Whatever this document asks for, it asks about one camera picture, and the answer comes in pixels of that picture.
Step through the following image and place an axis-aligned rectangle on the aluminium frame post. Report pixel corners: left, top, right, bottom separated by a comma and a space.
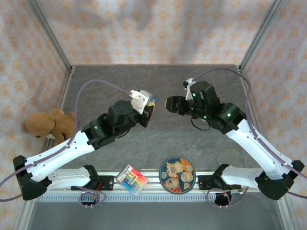
238, 0, 288, 72
25, 0, 75, 72

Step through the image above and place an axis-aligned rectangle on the grey metal panel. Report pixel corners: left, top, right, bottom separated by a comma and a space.
25, 200, 292, 230

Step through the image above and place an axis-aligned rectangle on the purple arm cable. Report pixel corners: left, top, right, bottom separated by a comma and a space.
0, 80, 132, 209
191, 68, 307, 208

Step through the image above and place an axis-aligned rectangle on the aluminium table side rail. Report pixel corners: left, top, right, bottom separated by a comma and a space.
38, 66, 75, 173
236, 66, 264, 144

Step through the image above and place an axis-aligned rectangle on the brown teddy bear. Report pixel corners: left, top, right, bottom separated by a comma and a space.
25, 108, 76, 147

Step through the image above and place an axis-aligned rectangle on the orange patterned white cloth backdrop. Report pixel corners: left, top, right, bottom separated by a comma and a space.
242, 0, 307, 230
0, 0, 71, 230
35, 0, 279, 66

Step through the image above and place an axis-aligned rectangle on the thin black gripper wire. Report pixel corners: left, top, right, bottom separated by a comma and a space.
190, 116, 212, 131
112, 124, 135, 139

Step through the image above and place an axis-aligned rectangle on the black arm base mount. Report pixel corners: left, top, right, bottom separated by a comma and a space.
97, 175, 115, 191
198, 174, 215, 190

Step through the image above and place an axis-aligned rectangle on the aluminium front mounting rail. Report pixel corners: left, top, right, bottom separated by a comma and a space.
47, 169, 269, 194

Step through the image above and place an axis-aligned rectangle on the small black electronics box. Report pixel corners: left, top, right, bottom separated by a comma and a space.
80, 193, 99, 208
214, 193, 232, 208

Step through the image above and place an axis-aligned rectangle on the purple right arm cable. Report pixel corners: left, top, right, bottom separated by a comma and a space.
191, 68, 307, 208

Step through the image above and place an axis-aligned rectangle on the round blue bear print plate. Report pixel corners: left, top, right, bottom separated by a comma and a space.
159, 157, 196, 194

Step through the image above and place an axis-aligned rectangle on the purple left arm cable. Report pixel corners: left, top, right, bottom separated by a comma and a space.
0, 80, 132, 209

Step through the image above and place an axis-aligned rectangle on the grey slotted cable duct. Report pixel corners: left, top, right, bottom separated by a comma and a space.
38, 193, 218, 202

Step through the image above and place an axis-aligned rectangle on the clear box of coloured markers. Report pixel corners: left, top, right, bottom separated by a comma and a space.
115, 163, 149, 196

